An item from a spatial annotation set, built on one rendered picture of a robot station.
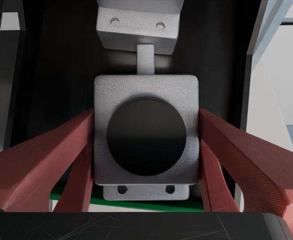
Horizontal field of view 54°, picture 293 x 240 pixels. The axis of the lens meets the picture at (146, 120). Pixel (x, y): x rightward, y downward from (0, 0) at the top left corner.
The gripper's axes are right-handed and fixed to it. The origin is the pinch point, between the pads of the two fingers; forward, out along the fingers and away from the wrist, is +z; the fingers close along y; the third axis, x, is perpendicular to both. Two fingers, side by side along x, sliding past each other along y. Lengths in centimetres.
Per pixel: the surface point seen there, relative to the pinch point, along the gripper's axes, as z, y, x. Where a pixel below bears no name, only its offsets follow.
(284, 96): 90, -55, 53
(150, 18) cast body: 5.6, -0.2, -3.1
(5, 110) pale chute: 13.1, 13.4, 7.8
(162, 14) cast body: 5.8, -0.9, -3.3
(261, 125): 37, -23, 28
